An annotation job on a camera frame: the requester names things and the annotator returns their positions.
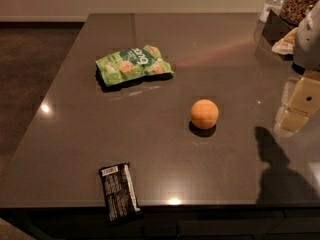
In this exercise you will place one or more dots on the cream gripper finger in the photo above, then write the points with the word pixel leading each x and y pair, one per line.
pixel 300 100

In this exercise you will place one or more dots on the black rxbar chocolate wrapper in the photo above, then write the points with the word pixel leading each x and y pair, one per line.
pixel 119 194

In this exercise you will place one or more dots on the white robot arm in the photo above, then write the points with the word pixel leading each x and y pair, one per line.
pixel 306 52

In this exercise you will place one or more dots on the green rice chip bag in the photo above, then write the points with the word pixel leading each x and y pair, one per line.
pixel 131 64

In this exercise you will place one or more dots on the pale snack packet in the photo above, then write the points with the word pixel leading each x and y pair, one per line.
pixel 285 45

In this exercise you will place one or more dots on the black box holder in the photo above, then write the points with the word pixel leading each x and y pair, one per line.
pixel 275 28

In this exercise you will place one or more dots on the glass jar of granola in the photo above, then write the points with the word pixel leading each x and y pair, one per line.
pixel 294 11

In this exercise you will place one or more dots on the orange ball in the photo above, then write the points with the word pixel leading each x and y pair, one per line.
pixel 204 114

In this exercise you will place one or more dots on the clear plastic bottle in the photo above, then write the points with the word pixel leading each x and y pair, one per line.
pixel 274 6

